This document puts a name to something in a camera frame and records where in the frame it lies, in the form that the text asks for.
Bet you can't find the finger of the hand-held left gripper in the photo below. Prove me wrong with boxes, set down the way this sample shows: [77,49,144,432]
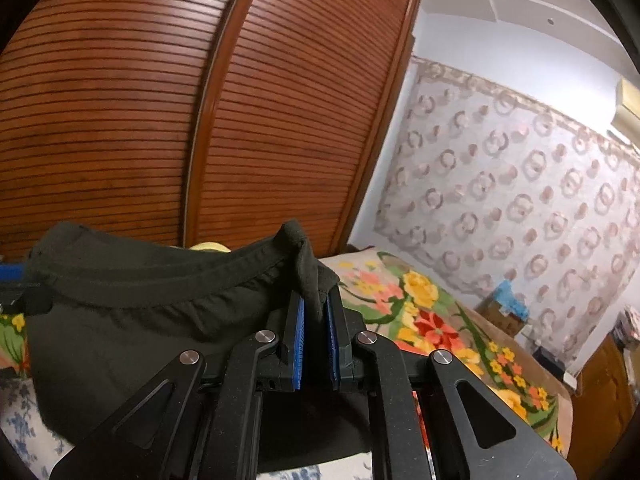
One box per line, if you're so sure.
[0,261,53,322]

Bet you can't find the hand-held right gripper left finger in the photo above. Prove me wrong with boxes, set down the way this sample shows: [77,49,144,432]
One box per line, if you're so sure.
[50,290,308,480]

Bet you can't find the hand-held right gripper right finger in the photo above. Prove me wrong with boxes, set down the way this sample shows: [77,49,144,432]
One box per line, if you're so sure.
[322,290,591,480]

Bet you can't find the black t-shirt with logo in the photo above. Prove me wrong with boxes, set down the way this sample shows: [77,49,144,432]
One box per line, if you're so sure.
[25,219,373,466]

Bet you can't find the flower print blanket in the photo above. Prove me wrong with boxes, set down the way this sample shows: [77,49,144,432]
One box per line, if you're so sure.
[0,247,571,457]

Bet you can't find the cardboard box with blue cloth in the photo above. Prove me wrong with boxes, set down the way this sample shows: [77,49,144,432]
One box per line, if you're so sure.
[474,280,531,337]

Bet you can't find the wooden slatted wardrobe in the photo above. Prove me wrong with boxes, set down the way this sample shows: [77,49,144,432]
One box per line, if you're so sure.
[0,0,422,262]

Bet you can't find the circle patterned curtain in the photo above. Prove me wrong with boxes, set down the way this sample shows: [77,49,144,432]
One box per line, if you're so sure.
[375,57,640,376]

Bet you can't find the wooden cabinet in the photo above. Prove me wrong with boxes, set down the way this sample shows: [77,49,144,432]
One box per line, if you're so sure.
[569,332,640,462]

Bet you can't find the wall air conditioner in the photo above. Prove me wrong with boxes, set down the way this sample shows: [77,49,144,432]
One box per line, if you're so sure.
[609,77,640,139]

